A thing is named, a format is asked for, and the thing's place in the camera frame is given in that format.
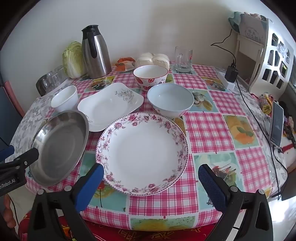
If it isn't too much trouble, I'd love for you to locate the white storage rack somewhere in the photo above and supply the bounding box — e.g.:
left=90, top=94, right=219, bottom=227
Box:
left=228, top=11, right=295, bottom=93

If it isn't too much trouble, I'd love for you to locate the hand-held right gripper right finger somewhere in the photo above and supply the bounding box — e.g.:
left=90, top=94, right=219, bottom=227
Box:
left=198, top=163, right=274, bottom=241

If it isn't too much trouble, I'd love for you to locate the pink checkered tablecloth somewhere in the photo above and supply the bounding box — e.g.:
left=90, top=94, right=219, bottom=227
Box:
left=25, top=64, right=273, bottom=231

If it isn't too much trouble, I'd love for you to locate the strawberry print bowl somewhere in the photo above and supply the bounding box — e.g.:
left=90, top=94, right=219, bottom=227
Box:
left=133, top=65, right=168, bottom=91

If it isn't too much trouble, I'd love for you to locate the light blue bowl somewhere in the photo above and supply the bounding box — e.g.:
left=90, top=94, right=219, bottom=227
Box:
left=147, top=83, right=195, bottom=118

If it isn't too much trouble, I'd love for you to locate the small white bowl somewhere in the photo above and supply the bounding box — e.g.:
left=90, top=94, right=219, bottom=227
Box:
left=51, top=85, right=78, bottom=112

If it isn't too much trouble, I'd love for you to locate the red patterned cloth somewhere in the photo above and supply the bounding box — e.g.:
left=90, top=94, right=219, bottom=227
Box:
left=18, top=209, right=232, bottom=241

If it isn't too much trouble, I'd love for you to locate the white power strip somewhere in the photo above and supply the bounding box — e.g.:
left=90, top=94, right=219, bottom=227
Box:
left=217, top=71, right=236, bottom=90

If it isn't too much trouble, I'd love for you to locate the glass mug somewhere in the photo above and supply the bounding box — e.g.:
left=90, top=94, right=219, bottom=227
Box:
left=173, top=46, right=193, bottom=73

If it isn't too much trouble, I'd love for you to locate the smartphone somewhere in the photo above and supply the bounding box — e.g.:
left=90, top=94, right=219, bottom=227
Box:
left=270, top=101, right=284, bottom=147

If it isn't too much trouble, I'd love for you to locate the stainless steel thermos jug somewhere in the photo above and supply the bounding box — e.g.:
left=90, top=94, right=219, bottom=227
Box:
left=81, top=24, right=112, bottom=79

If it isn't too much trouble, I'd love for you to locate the white rectangular plate grey floral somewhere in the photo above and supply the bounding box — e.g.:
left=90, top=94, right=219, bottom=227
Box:
left=77, top=83, right=144, bottom=132

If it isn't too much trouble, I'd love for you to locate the pink floral round plate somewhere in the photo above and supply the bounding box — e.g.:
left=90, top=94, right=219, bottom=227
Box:
left=95, top=112, right=189, bottom=197

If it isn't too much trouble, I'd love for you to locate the napa cabbage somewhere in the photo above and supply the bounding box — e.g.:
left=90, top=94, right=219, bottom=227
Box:
left=62, top=41, right=87, bottom=79

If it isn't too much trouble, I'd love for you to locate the orange snack packet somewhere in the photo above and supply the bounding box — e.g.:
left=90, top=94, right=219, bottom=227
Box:
left=116, top=57, right=136, bottom=73

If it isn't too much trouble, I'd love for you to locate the dark blue furniture panel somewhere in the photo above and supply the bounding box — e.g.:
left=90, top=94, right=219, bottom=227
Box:
left=0, top=81, right=25, bottom=145

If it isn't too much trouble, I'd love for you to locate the black charger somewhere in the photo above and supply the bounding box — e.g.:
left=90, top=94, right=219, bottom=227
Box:
left=225, top=60, right=238, bottom=82

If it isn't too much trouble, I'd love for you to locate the stainless steel plate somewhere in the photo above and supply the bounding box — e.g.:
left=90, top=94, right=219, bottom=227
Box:
left=30, top=110, right=90, bottom=187

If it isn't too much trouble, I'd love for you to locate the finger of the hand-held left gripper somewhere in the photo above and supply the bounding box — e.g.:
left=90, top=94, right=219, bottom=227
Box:
left=14, top=148, right=39, bottom=169
left=0, top=145, right=15, bottom=163

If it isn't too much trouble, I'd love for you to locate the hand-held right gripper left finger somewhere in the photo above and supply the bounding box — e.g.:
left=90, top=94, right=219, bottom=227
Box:
left=28, top=163, right=104, bottom=241

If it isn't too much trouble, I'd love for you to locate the black cable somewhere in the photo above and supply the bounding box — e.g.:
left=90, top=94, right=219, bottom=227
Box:
left=210, top=29, right=237, bottom=67
left=235, top=79, right=288, bottom=201

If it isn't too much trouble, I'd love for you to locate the bag of steamed buns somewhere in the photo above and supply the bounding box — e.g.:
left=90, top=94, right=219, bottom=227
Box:
left=135, top=53, right=170, bottom=70

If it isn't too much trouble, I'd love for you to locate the person's left hand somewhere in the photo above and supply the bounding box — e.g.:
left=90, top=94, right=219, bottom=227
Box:
left=3, top=194, right=16, bottom=229

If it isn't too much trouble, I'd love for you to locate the yellow packet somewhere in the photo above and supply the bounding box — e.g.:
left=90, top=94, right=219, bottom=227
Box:
left=259, top=93, right=272, bottom=114

